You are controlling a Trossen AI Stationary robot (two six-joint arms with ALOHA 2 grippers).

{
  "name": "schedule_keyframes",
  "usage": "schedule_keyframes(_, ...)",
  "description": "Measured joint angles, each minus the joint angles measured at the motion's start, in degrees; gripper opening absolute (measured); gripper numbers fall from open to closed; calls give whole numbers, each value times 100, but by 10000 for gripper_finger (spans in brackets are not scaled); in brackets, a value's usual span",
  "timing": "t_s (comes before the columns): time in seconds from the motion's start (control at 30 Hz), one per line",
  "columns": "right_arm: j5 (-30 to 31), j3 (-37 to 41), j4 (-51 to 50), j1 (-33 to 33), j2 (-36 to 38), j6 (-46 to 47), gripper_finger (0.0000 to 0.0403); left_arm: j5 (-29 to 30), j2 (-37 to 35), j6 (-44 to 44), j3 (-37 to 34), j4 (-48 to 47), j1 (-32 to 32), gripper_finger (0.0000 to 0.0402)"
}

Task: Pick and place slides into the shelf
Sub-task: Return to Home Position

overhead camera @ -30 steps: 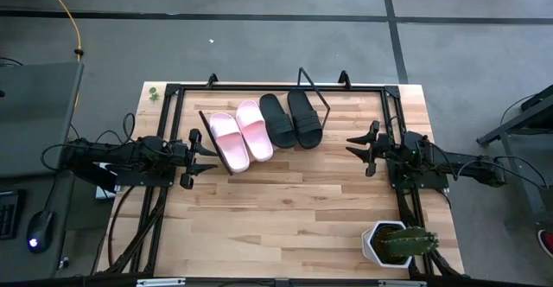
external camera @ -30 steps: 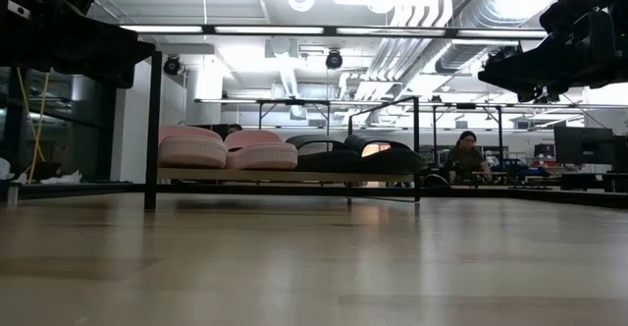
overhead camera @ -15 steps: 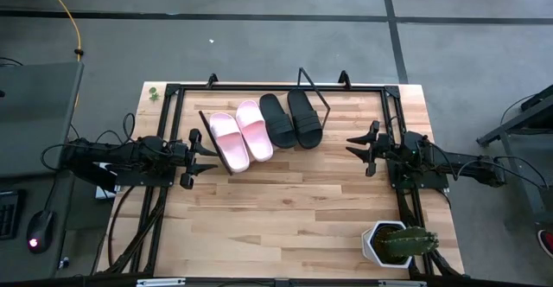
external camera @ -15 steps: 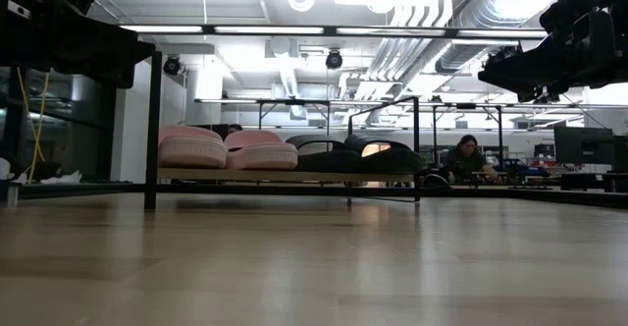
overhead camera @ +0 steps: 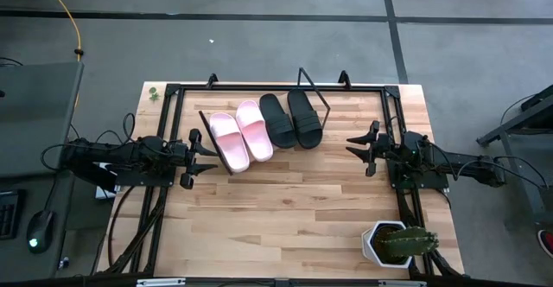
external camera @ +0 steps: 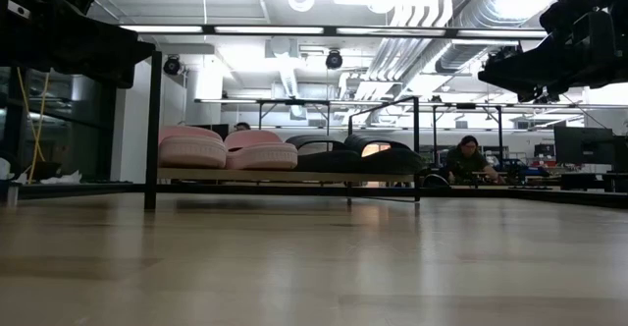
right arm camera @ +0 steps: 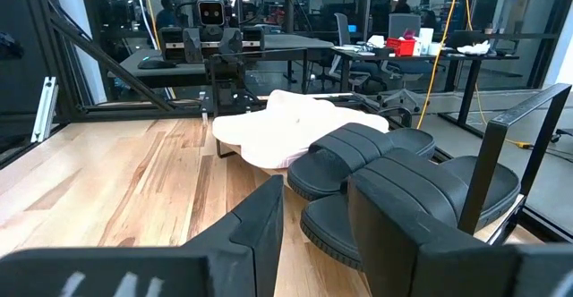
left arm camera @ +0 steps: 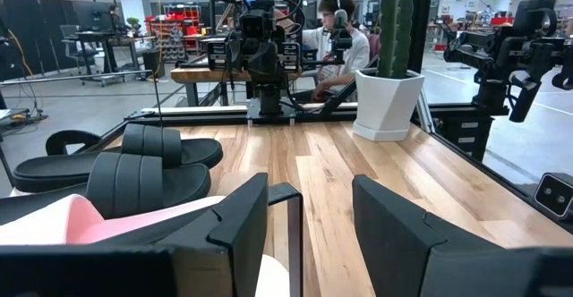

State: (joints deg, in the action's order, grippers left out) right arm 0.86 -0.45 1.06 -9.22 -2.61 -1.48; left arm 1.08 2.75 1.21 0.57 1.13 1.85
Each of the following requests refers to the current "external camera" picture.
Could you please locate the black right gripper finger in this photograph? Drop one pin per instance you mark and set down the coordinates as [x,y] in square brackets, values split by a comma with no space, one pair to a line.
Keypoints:
[535,70]

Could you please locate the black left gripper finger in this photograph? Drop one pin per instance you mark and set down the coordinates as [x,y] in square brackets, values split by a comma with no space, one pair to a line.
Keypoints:
[113,51]

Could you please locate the pink rubber slide sandal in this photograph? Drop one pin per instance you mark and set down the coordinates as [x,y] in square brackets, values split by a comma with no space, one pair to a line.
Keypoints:
[262,155]
[191,151]

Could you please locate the black rubber slide sandal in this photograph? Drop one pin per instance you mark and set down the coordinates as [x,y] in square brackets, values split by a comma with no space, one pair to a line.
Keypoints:
[397,161]
[333,161]

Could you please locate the wooden shelf with black frame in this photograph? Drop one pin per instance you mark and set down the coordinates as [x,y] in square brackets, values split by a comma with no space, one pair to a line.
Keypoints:
[245,174]

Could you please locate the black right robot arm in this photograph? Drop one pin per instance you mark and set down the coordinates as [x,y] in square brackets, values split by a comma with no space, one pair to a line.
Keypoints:
[620,2]

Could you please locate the black ceiling spotlights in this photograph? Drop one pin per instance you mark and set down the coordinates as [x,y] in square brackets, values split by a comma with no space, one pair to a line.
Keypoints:
[507,51]

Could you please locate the black computer monitor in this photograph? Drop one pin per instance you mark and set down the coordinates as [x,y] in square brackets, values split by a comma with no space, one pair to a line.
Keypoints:
[584,144]

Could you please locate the person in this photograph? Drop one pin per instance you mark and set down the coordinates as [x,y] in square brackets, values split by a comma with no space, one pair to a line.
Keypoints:
[463,161]
[242,126]

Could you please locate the white crumpled sheet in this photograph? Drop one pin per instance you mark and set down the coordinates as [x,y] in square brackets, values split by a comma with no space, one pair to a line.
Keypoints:
[64,179]

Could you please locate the long ceiling light bar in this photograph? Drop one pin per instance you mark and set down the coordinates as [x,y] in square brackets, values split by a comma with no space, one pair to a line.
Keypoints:
[270,30]

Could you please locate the small grey cylinder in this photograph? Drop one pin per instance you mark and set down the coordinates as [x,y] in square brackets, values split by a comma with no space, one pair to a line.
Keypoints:
[12,193]

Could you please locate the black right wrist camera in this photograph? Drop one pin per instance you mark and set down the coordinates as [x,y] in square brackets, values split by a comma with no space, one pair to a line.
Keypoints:
[593,36]

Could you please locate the corrugated ventilation duct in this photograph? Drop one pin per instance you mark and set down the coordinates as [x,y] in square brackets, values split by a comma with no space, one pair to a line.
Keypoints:
[461,58]

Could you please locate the black background frame rig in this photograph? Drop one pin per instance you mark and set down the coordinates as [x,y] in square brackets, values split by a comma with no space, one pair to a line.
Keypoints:
[466,105]

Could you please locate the black aluminium table frame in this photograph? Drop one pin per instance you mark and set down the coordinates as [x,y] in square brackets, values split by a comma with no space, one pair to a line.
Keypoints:
[73,189]

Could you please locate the black frame background table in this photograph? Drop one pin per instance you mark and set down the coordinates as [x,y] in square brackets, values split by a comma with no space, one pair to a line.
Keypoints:
[294,102]

